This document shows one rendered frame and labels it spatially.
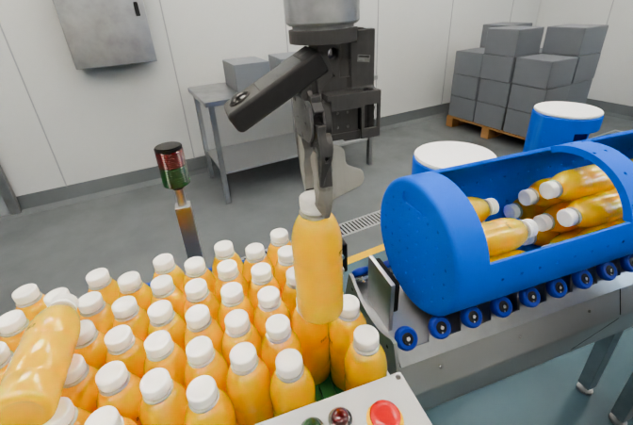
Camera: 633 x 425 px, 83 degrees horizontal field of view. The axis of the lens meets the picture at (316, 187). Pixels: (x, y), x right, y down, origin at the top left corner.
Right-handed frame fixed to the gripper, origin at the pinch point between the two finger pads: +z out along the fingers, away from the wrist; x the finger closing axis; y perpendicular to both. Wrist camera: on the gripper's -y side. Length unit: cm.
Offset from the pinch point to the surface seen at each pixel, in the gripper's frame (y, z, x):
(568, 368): 124, 132, 30
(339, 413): -2.8, 20.8, -14.2
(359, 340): 4.3, 22.8, -4.2
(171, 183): -21, 14, 46
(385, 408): 2.6, 20.9, -15.5
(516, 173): 63, 20, 26
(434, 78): 295, 80, 386
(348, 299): 6.1, 22.8, 4.1
